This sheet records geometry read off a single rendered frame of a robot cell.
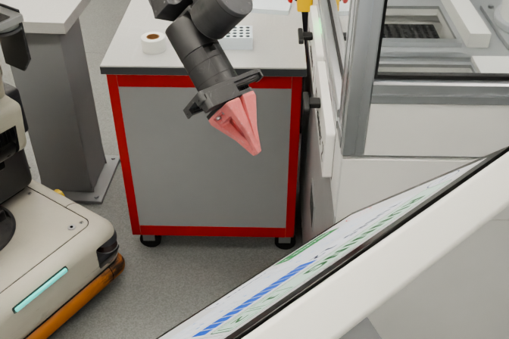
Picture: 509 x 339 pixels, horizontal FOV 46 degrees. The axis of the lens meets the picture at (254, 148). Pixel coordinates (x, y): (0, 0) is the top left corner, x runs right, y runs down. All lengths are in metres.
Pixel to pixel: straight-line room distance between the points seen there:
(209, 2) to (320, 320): 0.42
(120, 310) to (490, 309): 1.16
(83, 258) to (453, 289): 1.08
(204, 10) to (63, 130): 1.61
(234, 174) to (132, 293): 0.53
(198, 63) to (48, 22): 1.31
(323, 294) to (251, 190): 1.48
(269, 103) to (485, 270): 0.79
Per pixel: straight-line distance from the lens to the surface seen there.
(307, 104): 1.26
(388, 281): 0.55
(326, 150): 1.17
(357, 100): 1.01
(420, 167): 1.10
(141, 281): 2.13
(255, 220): 2.06
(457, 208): 0.62
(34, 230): 1.98
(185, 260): 2.18
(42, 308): 1.89
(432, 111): 1.04
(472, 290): 1.36
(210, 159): 1.90
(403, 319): 1.40
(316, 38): 1.49
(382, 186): 1.12
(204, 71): 0.79
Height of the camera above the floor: 1.58
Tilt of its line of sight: 36 degrees down
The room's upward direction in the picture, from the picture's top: straight up
